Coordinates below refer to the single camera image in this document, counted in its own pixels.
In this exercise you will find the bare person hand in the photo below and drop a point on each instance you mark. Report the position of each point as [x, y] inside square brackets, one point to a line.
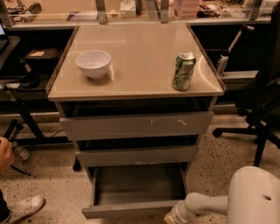
[7, 157]

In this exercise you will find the white ceramic bowl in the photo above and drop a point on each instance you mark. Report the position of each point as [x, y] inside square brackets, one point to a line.
[94, 64]

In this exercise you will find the grey top drawer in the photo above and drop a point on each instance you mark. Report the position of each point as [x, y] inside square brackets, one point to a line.
[130, 126]

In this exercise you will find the white sneaker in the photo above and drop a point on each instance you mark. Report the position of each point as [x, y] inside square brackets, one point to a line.
[27, 207]

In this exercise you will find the plastic water bottle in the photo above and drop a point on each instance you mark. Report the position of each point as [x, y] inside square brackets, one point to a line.
[22, 153]

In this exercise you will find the dark round object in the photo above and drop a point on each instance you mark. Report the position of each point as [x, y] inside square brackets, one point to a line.
[30, 81]

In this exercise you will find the pink stacked trays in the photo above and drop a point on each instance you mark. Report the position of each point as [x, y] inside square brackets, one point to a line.
[184, 9]

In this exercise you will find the green soda can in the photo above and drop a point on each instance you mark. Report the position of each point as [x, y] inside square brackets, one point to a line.
[185, 63]

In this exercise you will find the grey middle drawer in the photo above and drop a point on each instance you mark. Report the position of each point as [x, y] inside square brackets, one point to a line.
[138, 156]

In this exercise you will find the grey drawer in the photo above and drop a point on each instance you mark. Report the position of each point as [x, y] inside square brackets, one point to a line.
[138, 156]
[130, 126]
[135, 190]

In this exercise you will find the black box with label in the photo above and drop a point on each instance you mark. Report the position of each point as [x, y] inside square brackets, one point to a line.
[42, 55]

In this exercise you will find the black stand frame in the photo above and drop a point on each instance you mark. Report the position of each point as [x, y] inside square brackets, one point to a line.
[25, 108]

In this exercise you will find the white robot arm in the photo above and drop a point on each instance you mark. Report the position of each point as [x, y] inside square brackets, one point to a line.
[253, 198]

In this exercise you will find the grey bottom drawer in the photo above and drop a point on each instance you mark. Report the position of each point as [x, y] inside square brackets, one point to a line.
[135, 190]

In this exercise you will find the grey drawer cabinet with top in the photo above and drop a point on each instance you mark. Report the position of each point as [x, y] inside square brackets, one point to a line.
[138, 82]

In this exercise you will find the black office chair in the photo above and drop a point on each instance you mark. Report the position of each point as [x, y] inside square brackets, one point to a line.
[260, 100]

